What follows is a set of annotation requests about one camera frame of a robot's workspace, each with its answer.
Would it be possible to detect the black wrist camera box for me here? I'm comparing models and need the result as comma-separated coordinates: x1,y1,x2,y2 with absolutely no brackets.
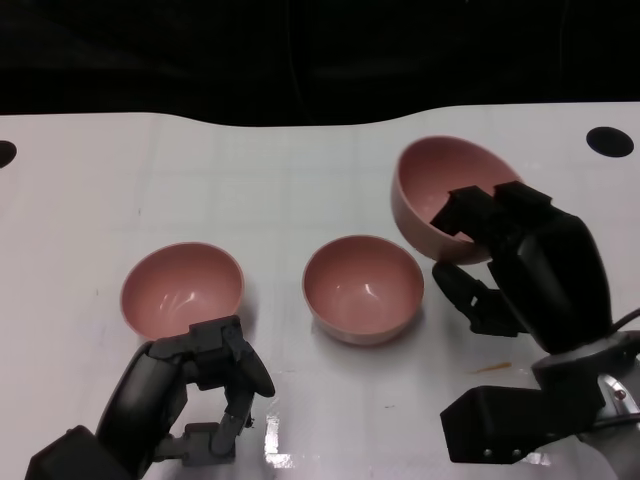
24,424,151,480
439,384,604,464

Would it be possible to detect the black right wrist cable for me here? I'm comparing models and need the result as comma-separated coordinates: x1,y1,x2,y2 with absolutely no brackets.
609,307,640,332

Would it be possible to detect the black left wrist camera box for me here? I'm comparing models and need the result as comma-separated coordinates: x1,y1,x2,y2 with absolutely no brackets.
24,424,151,480

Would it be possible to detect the pink plastic bowl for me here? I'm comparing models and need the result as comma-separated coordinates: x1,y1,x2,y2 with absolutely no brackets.
390,136,524,266
302,234,425,346
119,241,245,339

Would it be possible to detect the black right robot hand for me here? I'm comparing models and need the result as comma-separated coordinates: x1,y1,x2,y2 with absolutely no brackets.
430,181,614,355

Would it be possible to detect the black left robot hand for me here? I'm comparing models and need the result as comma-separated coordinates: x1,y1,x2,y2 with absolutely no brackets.
94,314,276,476

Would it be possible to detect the black background cloth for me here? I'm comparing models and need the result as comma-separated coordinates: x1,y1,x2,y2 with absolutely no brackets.
0,0,640,127

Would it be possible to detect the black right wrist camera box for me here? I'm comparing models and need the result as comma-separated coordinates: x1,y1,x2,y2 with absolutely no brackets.
439,384,604,464

